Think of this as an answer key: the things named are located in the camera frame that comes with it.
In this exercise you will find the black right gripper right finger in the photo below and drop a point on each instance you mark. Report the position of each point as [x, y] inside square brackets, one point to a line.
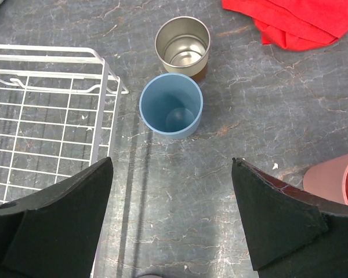
[289, 232]

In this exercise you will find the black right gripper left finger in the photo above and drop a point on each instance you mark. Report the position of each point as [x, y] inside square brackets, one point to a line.
[54, 232]

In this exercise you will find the pink plastic cup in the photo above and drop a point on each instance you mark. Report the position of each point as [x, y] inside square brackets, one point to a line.
[329, 180]

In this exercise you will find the blue plastic cup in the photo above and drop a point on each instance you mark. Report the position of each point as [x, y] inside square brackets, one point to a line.
[171, 104]

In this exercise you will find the red cloth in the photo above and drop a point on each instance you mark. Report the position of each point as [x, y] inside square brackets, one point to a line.
[296, 25]

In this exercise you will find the white wire dish rack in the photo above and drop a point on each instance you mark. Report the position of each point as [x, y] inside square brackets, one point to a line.
[58, 115]

